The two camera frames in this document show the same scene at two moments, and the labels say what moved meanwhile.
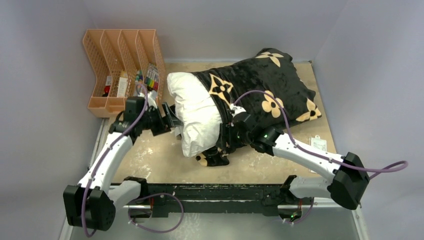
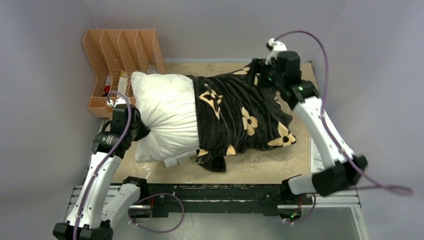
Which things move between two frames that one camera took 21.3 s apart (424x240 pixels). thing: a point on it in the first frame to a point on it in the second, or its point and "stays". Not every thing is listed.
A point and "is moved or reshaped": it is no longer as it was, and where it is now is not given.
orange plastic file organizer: [120, 61] stays
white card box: [122, 87] stays
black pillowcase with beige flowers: [268, 86] is moved or reshaped
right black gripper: [227, 129] to [259, 67]
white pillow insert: [199, 133] to [168, 103]
